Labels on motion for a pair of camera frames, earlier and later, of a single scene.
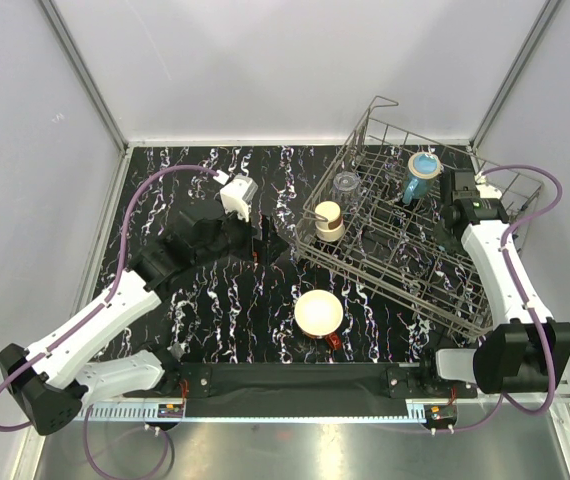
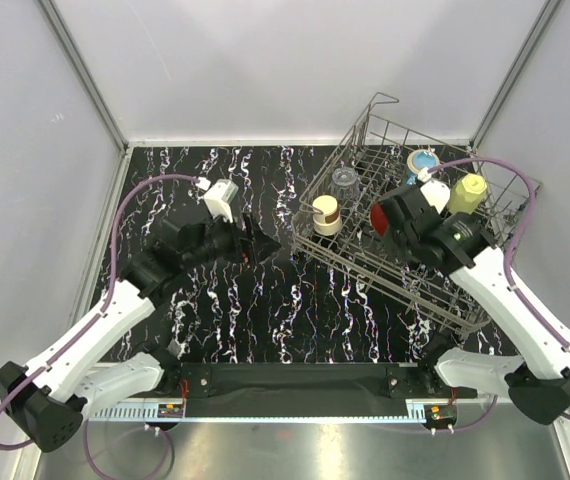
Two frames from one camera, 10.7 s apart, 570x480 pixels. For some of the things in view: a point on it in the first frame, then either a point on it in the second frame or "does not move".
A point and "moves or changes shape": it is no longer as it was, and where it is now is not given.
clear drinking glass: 346,185 does not move
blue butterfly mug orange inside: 423,169 does not move
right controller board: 440,415 does not move
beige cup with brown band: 333,229 moves or changes shape
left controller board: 170,410 does not move
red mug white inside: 319,313 to 378,219
